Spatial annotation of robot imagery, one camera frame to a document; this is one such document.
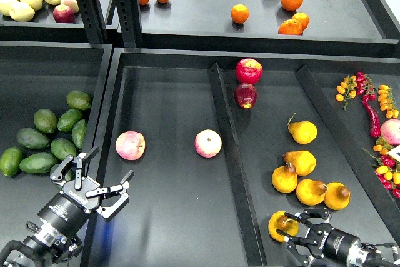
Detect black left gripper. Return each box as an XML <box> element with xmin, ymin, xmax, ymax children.
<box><xmin>37</xmin><ymin>146</ymin><xmax>134</xmax><ymax>236</ymax></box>

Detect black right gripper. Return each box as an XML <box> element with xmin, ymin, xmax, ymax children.
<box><xmin>276</xmin><ymin>208</ymin><xmax>362</xmax><ymax>267</ymax></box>

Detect dark green avocado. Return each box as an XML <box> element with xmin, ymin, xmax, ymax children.
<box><xmin>50</xmin><ymin>164</ymin><xmax>75</xmax><ymax>188</ymax></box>

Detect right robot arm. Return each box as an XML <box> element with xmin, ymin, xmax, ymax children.
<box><xmin>268</xmin><ymin>208</ymin><xmax>399</xmax><ymax>266</ymax></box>

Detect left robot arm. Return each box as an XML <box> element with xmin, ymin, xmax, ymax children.
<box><xmin>1</xmin><ymin>146</ymin><xmax>134</xmax><ymax>266</ymax></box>

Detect green avocado centre low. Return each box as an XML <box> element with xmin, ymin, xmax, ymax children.
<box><xmin>51</xmin><ymin>138</ymin><xmax>77</xmax><ymax>161</ymax></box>

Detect green avocado by tray edge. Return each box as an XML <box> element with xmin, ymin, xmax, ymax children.
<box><xmin>71</xmin><ymin>119</ymin><xmax>88</xmax><ymax>149</ymax></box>

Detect green avocado bottom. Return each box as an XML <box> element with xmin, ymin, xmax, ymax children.
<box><xmin>19</xmin><ymin>152</ymin><xmax>59</xmax><ymax>174</ymax></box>

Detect green avocado middle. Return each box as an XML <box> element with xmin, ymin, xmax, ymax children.
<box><xmin>57</xmin><ymin>109</ymin><xmax>83</xmax><ymax>133</ymax></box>

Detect dark avocado left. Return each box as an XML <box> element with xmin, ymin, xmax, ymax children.
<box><xmin>16</xmin><ymin>128</ymin><xmax>51</xmax><ymax>149</ymax></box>

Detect green avocado upper left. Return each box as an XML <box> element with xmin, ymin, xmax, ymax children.
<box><xmin>34</xmin><ymin>108</ymin><xmax>58</xmax><ymax>134</ymax></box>

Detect bright green avocado far left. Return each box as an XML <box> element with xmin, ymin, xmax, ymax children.
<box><xmin>1</xmin><ymin>147</ymin><xmax>25</xmax><ymax>176</ymax></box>

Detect green avocado top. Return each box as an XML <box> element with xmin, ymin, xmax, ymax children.
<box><xmin>66</xmin><ymin>90</ymin><xmax>92</xmax><ymax>111</ymax></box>

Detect yellow pear top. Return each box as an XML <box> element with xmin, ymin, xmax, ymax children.
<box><xmin>287</xmin><ymin>113</ymin><xmax>318</xmax><ymax>144</ymax></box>

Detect pale yellow pear front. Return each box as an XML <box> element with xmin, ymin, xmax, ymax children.
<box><xmin>9</xmin><ymin>2</ymin><xmax>35</xmax><ymax>22</ymax></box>

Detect pink apple left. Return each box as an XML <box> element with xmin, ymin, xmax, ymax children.
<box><xmin>115</xmin><ymin>131</ymin><xmax>146</xmax><ymax>161</ymax></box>

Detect pink apple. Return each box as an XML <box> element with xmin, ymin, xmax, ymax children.
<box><xmin>194</xmin><ymin>129</ymin><xmax>222</xmax><ymax>158</ymax></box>
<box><xmin>115</xmin><ymin>131</ymin><xmax>146</xmax><ymax>161</ymax></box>

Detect black tray divider left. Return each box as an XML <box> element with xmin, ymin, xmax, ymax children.
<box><xmin>207</xmin><ymin>63</ymin><xmax>267</xmax><ymax>266</ymax></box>

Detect black tray divider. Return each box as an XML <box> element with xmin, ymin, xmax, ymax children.
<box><xmin>296</xmin><ymin>66</ymin><xmax>399</xmax><ymax>243</ymax></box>
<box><xmin>207</xmin><ymin>63</ymin><xmax>267</xmax><ymax>266</ymax></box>

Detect mixed cherry tomatoes lower right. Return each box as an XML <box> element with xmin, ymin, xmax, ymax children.
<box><xmin>362</xmin><ymin>136</ymin><xmax>399</xmax><ymax>199</ymax></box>

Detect white label card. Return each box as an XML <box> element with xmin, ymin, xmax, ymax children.
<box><xmin>387</xmin><ymin>145</ymin><xmax>400</xmax><ymax>162</ymax></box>

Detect red chili pepper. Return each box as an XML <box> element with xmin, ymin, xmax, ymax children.
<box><xmin>362</xmin><ymin>95</ymin><xmax>381</xmax><ymax>138</ymax></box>

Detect pink apple centre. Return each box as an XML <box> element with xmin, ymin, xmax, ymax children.
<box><xmin>194</xmin><ymin>129</ymin><xmax>222</xmax><ymax>158</ymax></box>

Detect black left tray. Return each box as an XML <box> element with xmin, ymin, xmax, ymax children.
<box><xmin>0</xmin><ymin>40</ymin><xmax>113</xmax><ymax>267</ymax></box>

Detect black tray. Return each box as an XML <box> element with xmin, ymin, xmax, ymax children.
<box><xmin>81</xmin><ymin>49</ymin><xmax>395</xmax><ymax>266</ymax></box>
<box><xmin>0</xmin><ymin>40</ymin><xmax>113</xmax><ymax>267</ymax></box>

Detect black middle tray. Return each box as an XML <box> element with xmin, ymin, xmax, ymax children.
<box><xmin>81</xmin><ymin>49</ymin><xmax>395</xmax><ymax>266</ymax></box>

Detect pink apple right edge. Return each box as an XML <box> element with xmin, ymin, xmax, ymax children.
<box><xmin>380</xmin><ymin>119</ymin><xmax>400</xmax><ymax>146</ymax></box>

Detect orange cherry tomato cluster left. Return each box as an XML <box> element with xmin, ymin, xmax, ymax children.
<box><xmin>335</xmin><ymin>75</ymin><xmax>358</xmax><ymax>111</ymax></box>

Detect orange cherry tomato cluster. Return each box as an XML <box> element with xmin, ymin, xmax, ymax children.
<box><xmin>378</xmin><ymin>84</ymin><xmax>399</xmax><ymax>119</ymax></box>
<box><xmin>335</xmin><ymin>75</ymin><xmax>358</xmax><ymax>111</ymax></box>

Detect orange cherry tomato cluster right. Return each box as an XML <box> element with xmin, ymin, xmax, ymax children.
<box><xmin>378</xmin><ymin>84</ymin><xmax>399</xmax><ymax>119</ymax></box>

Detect dark red apple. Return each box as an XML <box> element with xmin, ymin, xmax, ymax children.
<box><xmin>234</xmin><ymin>83</ymin><xmax>258</xmax><ymax>109</ymax></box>

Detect red cherry tomato cluster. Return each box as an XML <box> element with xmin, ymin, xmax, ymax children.
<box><xmin>356</xmin><ymin>71</ymin><xmax>376</xmax><ymax>102</ymax></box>

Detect black tray divider right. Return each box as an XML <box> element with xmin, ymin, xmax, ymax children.
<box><xmin>296</xmin><ymin>66</ymin><xmax>399</xmax><ymax>243</ymax></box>

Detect red apple on shelf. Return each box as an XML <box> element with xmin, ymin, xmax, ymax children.
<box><xmin>52</xmin><ymin>4</ymin><xmax>76</xmax><ymax>24</ymax></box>

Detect bright red apple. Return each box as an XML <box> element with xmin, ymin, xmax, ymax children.
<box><xmin>235</xmin><ymin>58</ymin><xmax>263</xmax><ymax>85</ymax></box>

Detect black shelf upright left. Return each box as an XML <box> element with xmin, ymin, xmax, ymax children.
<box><xmin>77</xmin><ymin>0</ymin><xmax>108</xmax><ymax>44</ymax></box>

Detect black shelf upright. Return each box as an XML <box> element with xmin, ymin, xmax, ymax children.
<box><xmin>77</xmin><ymin>0</ymin><xmax>108</xmax><ymax>44</ymax></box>
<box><xmin>115</xmin><ymin>0</ymin><xmax>144</xmax><ymax>48</ymax></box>

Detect black shelf upright right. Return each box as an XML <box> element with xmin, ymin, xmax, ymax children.
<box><xmin>115</xmin><ymin>0</ymin><xmax>144</xmax><ymax>48</ymax></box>

